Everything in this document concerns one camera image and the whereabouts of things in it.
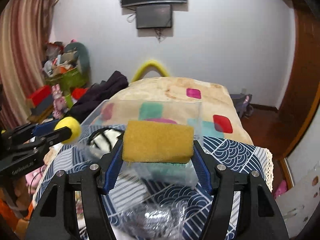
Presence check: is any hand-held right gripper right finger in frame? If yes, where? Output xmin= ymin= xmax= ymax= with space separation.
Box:
xmin=190 ymin=140 xmax=290 ymax=240

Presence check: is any crumpled clear plastic bag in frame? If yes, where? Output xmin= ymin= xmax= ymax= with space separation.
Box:
xmin=116 ymin=200 xmax=213 ymax=240

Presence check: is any grey backpack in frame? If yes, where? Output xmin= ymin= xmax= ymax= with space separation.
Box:
xmin=229 ymin=93 xmax=254 ymax=118

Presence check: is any black cable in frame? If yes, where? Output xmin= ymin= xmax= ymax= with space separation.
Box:
xmin=154 ymin=28 xmax=166 ymax=43

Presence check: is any clear plastic box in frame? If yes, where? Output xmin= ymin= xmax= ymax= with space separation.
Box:
xmin=80 ymin=99 xmax=203 ymax=141

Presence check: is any clear plastic wrapper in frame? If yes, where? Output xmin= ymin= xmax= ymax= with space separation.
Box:
xmin=125 ymin=161 xmax=198 ymax=189

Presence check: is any yellow foam ball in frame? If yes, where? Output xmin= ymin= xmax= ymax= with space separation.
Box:
xmin=54 ymin=116 xmax=82 ymax=145

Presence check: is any black clothing pile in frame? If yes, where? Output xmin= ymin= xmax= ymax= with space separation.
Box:
xmin=67 ymin=70 xmax=129 ymax=120

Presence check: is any yellow curved foam bar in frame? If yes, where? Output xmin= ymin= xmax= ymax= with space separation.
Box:
xmin=131 ymin=59 xmax=169 ymax=83

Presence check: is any white board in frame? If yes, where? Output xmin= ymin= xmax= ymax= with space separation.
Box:
xmin=274 ymin=140 xmax=320 ymax=230

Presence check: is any red cloth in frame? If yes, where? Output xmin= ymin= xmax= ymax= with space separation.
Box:
xmin=71 ymin=87 xmax=90 ymax=101

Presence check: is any beige blanket with coloured squares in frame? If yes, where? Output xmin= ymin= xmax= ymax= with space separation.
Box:
xmin=100 ymin=76 xmax=254 ymax=146

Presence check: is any blue patterned tablecloth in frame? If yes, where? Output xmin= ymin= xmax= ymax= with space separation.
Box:
xmin=32 ymin=124 xmax=274 ymax=240

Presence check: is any pink bunny toy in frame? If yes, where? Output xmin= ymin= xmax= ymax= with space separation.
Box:
xmin=51 ymin=84 xmax=67 ymax=118

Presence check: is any yellow sponge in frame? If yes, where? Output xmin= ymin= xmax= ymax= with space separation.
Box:
xmin=122 ymin=120 xmax=195 ymax=165

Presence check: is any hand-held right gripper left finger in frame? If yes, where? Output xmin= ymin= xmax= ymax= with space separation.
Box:
xmin=25 ymin=140 xmax=124 ymax=240

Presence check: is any pink cloth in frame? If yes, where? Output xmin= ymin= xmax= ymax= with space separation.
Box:
xmin=272 ymin=179 xmax=288 ymax=200

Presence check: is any orange cloth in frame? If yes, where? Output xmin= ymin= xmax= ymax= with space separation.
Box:
xmin=0 ymin=197 xmax=33 ymax=233

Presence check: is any small black monitor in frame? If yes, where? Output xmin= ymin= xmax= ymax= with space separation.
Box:
xmin=136 ymin=4 xmax=173 ymax=30

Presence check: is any red box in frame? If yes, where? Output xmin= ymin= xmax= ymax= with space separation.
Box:
xmin=26 ymin=85 xmax=52 ymax=106

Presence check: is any black white striped cloth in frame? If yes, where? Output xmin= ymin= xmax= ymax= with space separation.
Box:
xmin=86 ymin=127 xmax=124 ymax=155

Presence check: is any striped curtain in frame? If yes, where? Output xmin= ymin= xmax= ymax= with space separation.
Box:
xmin=0 ymin=0 xmax=58 ymax=132

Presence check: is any green storage box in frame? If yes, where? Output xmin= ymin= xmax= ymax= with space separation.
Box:
xmin=45 ymin=68 xmax=88 ymax=93

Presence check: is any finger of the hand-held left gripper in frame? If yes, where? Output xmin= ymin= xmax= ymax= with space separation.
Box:
xmin=24 ymin=127 xmax=72 ymax=153
xmin=0 ymin=120 xmax=62 ymax=140

